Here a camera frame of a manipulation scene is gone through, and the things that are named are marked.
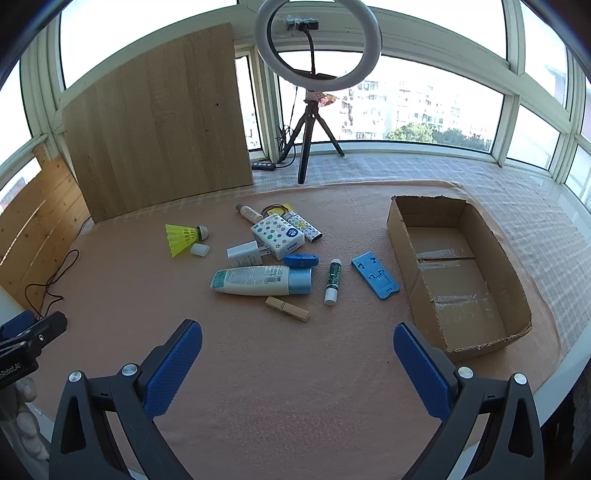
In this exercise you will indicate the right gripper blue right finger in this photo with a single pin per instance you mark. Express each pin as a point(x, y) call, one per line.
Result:
point(511, 445)

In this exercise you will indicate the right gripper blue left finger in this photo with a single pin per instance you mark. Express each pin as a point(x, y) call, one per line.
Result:
point(83, 445)

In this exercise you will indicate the blue plastic phone stand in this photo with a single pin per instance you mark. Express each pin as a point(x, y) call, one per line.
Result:
point(376, 275)

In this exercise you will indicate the green white lip balm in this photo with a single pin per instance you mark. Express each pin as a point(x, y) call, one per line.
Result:
point(334, 278)

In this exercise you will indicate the white blue-capped lotion bottle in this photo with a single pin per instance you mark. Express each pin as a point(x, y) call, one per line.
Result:
point(273, 280)

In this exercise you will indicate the wooden clothespin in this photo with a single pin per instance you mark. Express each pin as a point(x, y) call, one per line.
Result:
point(289, 309)

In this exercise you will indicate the white usb wall charger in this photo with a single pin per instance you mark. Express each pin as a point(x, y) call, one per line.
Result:
point(247, 254)

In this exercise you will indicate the blue round tape measure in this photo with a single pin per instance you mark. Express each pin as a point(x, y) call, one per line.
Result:
point(300, 261)

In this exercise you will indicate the patterned white lighter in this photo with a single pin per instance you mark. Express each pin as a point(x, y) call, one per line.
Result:
point(311, 233)

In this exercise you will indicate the small pink lotion bottle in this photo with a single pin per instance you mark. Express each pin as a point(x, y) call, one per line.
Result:
point(249, 214)

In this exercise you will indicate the white patterned tissue pack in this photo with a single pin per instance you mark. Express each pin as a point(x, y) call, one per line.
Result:
point(279, 236)

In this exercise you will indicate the yellow black hair tie card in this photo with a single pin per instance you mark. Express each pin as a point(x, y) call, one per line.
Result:
point(278, 209)

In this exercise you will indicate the white gloved left hand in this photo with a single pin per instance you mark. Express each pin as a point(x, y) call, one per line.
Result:
point(14, 409)

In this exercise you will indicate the open cardboard box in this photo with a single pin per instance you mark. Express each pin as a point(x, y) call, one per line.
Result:
point(465, 294)

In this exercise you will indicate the slatted pine wood panel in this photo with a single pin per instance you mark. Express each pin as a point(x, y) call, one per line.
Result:
point(42, 211)

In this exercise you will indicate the small white plastic cap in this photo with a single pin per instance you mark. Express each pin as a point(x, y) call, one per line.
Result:
point(199, 249)

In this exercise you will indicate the yellow plastic shuttlecock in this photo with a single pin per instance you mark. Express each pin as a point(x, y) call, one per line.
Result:
point(180, 238)

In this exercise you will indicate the checkered grey white cloth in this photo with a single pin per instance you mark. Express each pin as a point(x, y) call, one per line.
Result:
point(546, 227)

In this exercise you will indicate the large light wooden board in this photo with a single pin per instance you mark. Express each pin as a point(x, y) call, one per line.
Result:
point(163, 126)

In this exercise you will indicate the black tripod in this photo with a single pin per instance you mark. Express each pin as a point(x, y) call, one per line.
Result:
point(307, 123)

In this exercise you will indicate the black inline cable remote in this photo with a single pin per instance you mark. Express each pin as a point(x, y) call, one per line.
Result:
point(263, 166)

